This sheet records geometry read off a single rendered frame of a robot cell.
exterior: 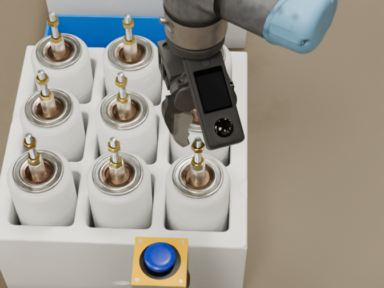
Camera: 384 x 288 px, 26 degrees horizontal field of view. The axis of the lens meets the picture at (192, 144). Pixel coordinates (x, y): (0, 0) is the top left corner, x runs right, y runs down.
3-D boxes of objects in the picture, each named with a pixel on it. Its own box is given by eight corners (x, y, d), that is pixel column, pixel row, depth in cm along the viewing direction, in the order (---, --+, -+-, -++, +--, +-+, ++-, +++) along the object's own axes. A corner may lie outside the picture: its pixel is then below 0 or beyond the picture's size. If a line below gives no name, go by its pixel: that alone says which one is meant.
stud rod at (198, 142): (194, 172, 120) (195, 142, 114) (194, 167, 121) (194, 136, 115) (201, 171, 121) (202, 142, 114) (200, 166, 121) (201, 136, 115)
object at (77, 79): (66, 148, 147) (52, 83, 133) (35, 116, 152) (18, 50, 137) (109, 119, 151) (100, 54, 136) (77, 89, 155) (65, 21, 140)
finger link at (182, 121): (176, 119, 118) (184, 76, 111) (188, 152, 115) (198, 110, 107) (155, 122, 117) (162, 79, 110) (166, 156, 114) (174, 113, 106)
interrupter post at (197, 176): (186, 180, 122) (186, 167, 120) (195, 168, 124) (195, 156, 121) (200, 187, 122) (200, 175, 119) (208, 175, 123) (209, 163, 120)
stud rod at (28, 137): (31, 166, 122) (23, 136, 115) (35, 161, 122) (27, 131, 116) (36, 169, 121) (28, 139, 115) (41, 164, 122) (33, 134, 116)
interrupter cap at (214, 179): (162, 184, 122) (162, 182, 121) (190, 148, 126) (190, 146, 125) (206, 208, 120) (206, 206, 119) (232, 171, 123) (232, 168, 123)
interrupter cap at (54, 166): (21, 202, 120) (20, 199, 120) (6, 162, 124) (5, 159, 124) (71, 183, 122) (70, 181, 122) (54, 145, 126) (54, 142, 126)
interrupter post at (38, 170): (33, 182, 122) (29, 169, 120) (28, 169, 124) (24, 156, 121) (48, 176, 123) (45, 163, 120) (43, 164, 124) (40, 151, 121)
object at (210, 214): (156, 244, 136) (152, 185, 122) (188, 202, 141) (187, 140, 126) (206, 272, 133) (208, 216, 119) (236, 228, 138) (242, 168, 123)
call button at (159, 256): (176, 249, 109) (176, 242, 107) (175, 276, 107) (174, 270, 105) (146, 248, 109) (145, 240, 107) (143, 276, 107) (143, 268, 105)
